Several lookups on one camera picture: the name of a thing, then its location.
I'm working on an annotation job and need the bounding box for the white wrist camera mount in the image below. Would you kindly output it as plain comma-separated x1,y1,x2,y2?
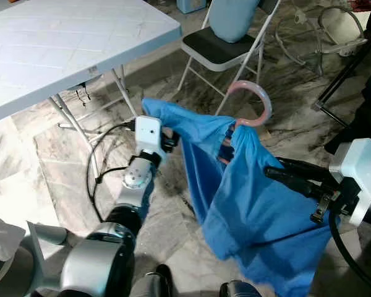
134,115,164,157
328,137,371,227

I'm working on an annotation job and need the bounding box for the white plastic folding table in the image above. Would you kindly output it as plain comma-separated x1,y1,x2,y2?
0,0,182,181

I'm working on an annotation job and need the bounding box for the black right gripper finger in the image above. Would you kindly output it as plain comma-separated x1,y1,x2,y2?
264,166,331,200
278,157,341,184

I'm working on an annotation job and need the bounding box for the light blue cushion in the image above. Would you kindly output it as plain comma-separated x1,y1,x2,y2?
208,0,261,45

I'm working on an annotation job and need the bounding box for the robot left leg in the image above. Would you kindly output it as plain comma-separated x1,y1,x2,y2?
129,264,174,297

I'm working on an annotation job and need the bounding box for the pink clothes hanger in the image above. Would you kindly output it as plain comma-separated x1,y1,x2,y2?
220,80,273,165

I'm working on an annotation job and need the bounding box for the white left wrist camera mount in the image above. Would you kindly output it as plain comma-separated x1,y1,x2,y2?
134,115,164,157

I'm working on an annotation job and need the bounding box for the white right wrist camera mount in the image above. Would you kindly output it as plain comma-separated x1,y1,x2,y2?
328,137,371,227

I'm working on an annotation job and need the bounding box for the white metal folding chair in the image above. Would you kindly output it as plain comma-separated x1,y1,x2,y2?
176,0,283,117

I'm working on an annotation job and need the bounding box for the robot leg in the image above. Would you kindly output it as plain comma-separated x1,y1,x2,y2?
219,280,264,297
129,264,174,297

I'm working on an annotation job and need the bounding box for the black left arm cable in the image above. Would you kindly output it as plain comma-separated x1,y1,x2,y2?
85,121,138,223

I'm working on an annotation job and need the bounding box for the blue shirt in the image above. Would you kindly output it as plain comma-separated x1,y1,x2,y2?
140,97,338,297

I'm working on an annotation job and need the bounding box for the robot right leg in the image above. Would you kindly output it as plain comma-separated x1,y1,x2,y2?
219,280,264,297

